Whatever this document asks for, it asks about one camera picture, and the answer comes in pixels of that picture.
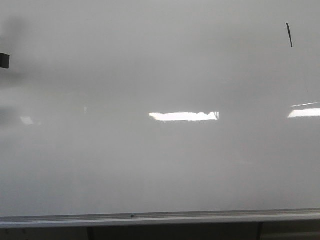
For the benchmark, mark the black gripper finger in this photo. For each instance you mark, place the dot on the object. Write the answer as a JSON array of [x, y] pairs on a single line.
[[4, 61]]

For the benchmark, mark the white whiteboard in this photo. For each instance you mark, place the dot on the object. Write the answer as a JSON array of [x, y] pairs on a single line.
[[159, 107]]

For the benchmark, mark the grey whiteboard marker tray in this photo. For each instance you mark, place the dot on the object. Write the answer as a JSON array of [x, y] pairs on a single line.
[[128, 220]]

